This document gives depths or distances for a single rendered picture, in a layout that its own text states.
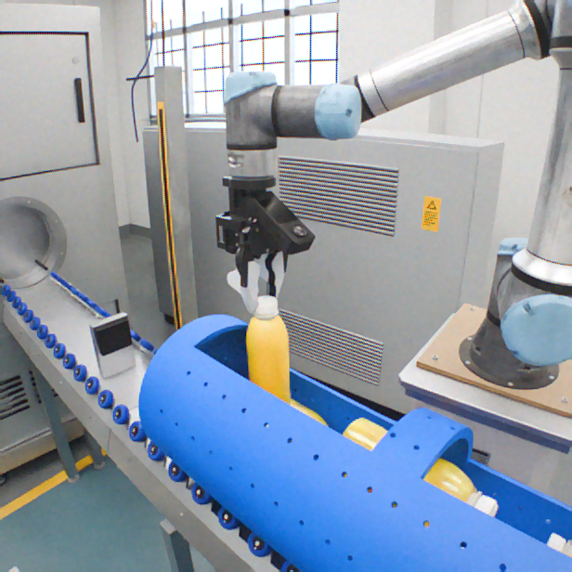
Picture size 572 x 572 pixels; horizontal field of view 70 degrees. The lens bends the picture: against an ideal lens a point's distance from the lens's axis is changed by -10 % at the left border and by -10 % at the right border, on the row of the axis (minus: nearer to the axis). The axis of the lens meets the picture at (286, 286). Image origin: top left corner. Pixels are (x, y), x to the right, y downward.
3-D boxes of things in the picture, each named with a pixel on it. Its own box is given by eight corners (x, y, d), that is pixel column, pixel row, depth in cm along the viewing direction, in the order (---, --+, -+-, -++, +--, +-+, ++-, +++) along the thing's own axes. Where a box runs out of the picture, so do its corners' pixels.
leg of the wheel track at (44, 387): (77, 473, 196) (43, 363, 171) (82, 479, 192) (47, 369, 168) (66, 478, 192) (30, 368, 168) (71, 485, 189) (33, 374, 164)
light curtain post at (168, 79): (211, 495, 188) (171, 67, 121) (219, 502, 185) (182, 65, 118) (200, 502, 184) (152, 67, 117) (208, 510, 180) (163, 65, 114)
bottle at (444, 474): (349, 462, 63) (470, 532, 51) (326, 461, 57) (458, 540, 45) (370, 418, 64) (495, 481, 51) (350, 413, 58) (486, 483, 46)
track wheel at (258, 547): (260, 522, 68) (253, 523, 67) (280, 539, 65) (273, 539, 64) (249, 545, 68) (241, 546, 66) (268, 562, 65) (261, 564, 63)
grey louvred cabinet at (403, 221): (209, 299, 378) (199, 122, 321) (462, 390, 258) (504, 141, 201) (158, 323, 339) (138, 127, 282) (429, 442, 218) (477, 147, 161)
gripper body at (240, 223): (251, 240, 77) (249, 171, 73) (287, 252, 72) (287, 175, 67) (215, 252, 72) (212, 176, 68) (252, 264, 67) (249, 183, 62)
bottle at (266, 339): (264, 422, 76) (257, 322, 69) (244, 402, 82) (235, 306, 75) (298, 408, 80) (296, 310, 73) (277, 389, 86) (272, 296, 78)
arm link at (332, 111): (367, 84, 63) (296, 84, 66) (352, 82, 53) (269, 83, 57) (366, 136, 66) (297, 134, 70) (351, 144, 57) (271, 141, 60)
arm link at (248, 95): (269, 69, 56) (213, 72, 59) (270, 150, 60) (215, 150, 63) (289, 72, 63) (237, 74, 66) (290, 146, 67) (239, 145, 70)
